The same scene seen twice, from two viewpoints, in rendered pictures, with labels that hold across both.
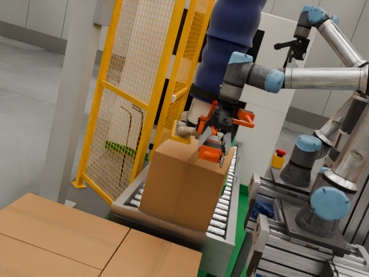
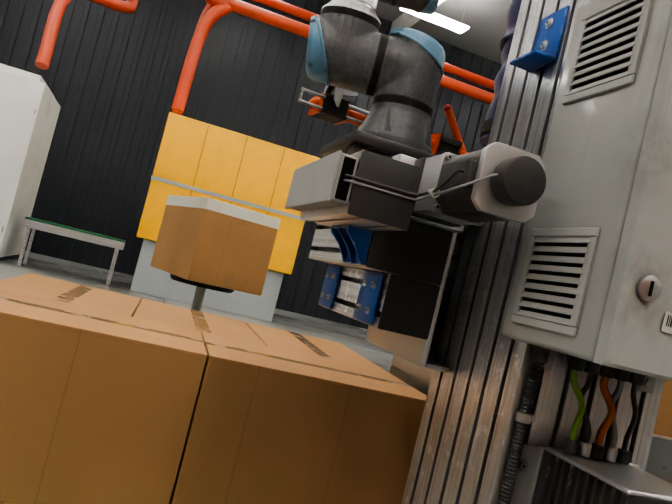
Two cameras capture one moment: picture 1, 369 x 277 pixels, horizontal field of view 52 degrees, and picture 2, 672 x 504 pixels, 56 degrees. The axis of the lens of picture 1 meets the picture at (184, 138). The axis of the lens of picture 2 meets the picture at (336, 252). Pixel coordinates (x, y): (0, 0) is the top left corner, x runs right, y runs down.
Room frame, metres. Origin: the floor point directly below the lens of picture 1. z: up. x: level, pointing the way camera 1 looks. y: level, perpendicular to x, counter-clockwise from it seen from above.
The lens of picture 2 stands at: (0.85, -1.66, 0.78)
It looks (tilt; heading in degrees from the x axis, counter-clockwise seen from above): 3 degrees up; 70
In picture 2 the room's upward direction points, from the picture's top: 14 degrees clockwise
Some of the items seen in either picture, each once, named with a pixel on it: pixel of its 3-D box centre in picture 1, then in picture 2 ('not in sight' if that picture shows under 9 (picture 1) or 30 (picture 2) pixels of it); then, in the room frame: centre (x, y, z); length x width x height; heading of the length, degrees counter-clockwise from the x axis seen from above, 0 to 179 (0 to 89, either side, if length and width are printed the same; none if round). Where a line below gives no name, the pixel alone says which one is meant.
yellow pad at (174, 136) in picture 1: (182, 128); not in sight; (1.90, 0.02, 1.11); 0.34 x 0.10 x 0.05; 3
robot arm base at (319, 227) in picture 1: (319, 215); (397, 130); (1.31, -0.56, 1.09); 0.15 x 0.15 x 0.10
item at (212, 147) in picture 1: (209, 150); (329, 109); (1.31, -0.10, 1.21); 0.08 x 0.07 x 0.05; 3
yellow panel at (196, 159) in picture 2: not in sight; (222, 221); (2.39, 7.60, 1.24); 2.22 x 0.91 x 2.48; 177
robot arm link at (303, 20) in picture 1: (307, 17); not in sight; (2.07, -0.44, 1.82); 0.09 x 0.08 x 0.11; 57
